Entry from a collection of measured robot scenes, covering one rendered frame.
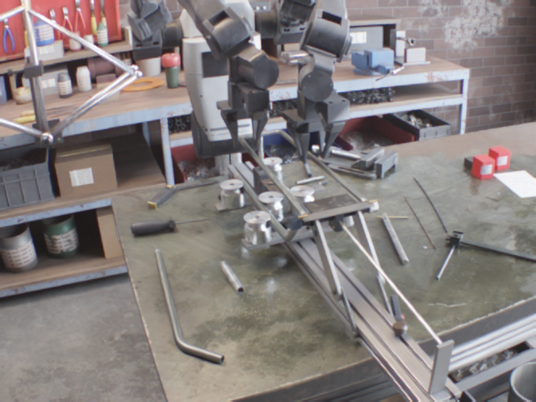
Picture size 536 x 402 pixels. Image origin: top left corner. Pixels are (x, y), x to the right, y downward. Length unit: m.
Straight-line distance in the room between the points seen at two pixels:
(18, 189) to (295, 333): 1.82
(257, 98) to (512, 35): 3.43
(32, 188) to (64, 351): 0.72
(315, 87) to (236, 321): 0.41
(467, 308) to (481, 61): 3.30
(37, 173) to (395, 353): 1.94
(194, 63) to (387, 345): 1.09
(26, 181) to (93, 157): 0.32
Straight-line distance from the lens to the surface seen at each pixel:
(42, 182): 2.52
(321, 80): 0.98
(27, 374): 2.35
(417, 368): 0.82
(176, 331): 0.93
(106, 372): 2.25
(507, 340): 1.98
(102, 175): 2.52
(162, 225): 1.23
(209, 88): 1.70
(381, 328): 0.89
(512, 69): 4.41
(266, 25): 1.79
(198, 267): 1.10
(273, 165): 1.41
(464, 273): 1.09
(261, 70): 1.06
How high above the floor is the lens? 1.47
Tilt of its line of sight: 26 degrees down
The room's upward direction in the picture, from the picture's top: 2 degrees counter-clockwise
